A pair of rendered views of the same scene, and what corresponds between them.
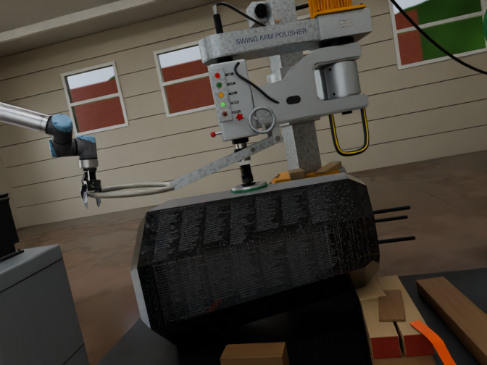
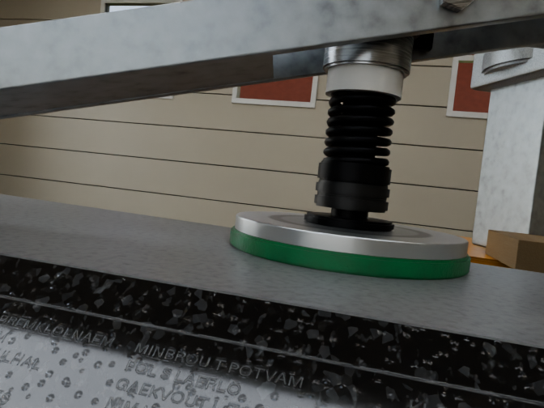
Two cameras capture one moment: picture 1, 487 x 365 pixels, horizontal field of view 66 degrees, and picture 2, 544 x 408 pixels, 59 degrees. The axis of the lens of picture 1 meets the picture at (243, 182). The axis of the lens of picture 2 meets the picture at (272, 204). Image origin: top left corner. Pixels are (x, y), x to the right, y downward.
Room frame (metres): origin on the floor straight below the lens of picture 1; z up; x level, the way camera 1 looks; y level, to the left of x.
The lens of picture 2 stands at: (1.74, 0.00, 0.89)
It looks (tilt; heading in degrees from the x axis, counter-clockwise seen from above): 3 degrees down; 6
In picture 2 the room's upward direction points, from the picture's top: 6 degrees clockwise
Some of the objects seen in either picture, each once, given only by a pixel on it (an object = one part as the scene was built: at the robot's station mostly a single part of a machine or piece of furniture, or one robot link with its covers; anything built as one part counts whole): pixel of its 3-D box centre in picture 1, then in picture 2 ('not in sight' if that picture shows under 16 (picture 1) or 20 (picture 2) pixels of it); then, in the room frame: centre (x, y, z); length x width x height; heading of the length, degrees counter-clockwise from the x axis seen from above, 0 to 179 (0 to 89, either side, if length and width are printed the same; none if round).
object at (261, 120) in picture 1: (261, 120); not in sight; (2.10, -0.16, 1.20); 0.15 x 0.10 x 0.15; 96
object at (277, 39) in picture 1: (283, 42); not in sight; (2.24, -0.38, 1.62); 0.96 x 0.25 x 0.17; 96
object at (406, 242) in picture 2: (248, 185); (347, 231); (2.21, -0.03, 0.84); 0.21 x 0.21 x 0.01
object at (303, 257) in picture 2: (248, 186); (346, 235); (2.21, -0.03, 0.84); 0.22 x 0.22 x 0.04
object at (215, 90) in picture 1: (220, 95); not in sight; (2.09, 0.03, 1.37); 0.08 x 0.03 x 0.28; 96
